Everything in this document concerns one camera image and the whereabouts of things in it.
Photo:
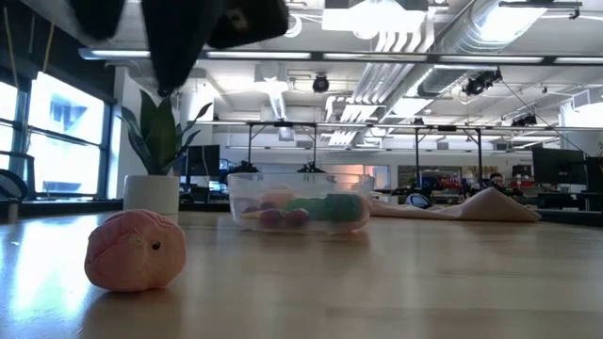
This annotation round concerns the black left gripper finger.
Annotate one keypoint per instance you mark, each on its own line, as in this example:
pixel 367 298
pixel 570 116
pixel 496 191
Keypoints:
pixel 179 37
pixel 96 16

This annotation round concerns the yellow toy banana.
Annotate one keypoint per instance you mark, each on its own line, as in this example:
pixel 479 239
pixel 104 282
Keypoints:
pixel 252 215

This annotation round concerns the bright red toy cherry pair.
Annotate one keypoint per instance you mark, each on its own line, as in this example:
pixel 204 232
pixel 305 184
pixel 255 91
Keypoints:
pixel 273 218

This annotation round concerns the green toy pea pod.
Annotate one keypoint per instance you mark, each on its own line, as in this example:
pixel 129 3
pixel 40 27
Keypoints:
pixel 330 208

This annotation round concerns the clear plastic tupperware container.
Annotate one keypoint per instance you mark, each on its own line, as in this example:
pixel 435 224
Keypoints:
pixel 301 228

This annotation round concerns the pink wrinkled toy produce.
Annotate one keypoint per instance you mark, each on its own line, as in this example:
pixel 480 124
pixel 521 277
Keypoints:
pixel 132 252

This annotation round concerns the long linear light fixture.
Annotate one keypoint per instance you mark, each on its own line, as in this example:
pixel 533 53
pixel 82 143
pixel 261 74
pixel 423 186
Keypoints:
pixel 259 54

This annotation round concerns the snake plant in white pot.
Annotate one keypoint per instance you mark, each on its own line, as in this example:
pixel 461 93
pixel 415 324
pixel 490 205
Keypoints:
pixel 151 193

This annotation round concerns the black chair armrest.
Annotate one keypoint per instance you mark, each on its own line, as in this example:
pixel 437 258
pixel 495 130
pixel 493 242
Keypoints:
pixel 32 172

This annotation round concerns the blue and white round object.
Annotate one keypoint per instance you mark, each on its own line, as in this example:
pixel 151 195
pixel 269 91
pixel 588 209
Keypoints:
pixel 418 201

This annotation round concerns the person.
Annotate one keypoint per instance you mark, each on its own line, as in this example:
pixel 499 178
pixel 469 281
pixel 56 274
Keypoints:
pixel 496 180

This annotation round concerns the beige folded cloth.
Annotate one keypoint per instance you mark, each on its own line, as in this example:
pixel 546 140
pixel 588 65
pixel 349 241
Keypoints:
pixel 485 207

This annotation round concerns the small dark monitor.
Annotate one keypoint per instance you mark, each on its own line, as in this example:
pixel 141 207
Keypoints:
pixel 522 170

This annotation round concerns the wide black computer monitor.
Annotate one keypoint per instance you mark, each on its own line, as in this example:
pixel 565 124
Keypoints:
pixel 558 166

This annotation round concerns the black hanging camera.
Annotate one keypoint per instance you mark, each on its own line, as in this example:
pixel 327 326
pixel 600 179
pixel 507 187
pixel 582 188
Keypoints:
pixel 321 83
pixel 481 82
pixel 525 121

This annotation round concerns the black metal rig frame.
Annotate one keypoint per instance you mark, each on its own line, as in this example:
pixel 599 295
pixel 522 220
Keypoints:
pixel 282 124
pixel 447 127

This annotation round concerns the silver ventilation duct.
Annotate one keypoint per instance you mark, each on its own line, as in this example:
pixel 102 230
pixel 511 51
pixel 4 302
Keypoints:
pixel 471 33

